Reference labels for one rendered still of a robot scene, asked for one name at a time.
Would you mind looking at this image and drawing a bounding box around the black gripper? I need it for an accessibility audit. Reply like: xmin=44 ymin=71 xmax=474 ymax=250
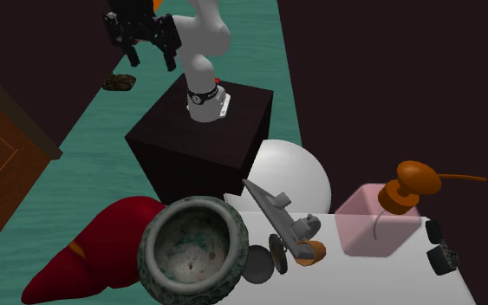
xmin=102 ymin=0 xmax=184 ymax=73

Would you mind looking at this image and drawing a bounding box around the olive brown lumpy object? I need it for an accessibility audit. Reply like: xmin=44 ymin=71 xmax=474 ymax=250
xmin=101 ymin=74 xmax=138 ymax=92

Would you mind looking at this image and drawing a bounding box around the dark robot stand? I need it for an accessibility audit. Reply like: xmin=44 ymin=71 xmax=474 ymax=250
xmin=124 ymin=72 xmax=275 ymax=206

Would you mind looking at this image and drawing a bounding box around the white sphere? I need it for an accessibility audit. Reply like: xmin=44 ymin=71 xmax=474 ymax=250
xmin=224 ymin=139 xmax=333 ymax=215

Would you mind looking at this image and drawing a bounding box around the brown wooden cabinet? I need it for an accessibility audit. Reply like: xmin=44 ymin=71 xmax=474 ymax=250
xmin=0 ymin=56 xmax=64 ymax=271

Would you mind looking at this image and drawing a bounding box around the green grey ceramic pot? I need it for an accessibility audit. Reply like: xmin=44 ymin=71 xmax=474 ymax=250
xmin=136 ymin=195 xmax=251 ymax=305

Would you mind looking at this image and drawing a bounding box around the dark red rounded object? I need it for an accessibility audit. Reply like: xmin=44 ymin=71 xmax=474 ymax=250
xmin=20 ymin=195 xmax=169 ymax=305

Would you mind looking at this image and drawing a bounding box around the grey toy aircraft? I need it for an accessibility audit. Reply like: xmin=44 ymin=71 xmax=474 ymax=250
xmin=241 ymin=178 xmax=328 ymax=276

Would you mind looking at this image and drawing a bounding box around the grey round dome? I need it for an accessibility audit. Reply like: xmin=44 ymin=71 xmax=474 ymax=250
xmin=242 ymin=244 xmax=276 ymax=285

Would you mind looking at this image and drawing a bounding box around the pink soap dispenser brown pump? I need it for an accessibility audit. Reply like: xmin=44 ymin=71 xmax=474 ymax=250
xmin=334 ymin=159 xmax=488 ymax=259

